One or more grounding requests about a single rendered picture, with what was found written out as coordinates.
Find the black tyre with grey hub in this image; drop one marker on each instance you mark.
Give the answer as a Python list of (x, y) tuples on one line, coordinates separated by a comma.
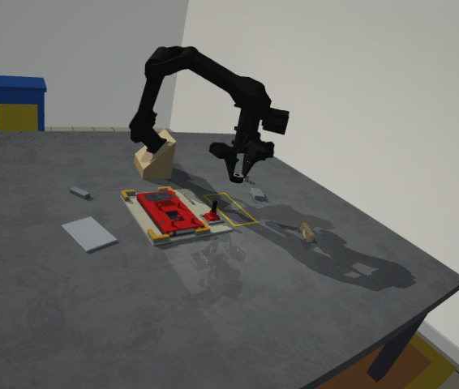
[(237, 178)]

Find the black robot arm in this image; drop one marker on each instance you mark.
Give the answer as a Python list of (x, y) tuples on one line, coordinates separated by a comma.
[(248, 94)]

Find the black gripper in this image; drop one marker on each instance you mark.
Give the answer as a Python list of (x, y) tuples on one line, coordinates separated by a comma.
[(223, 151)]

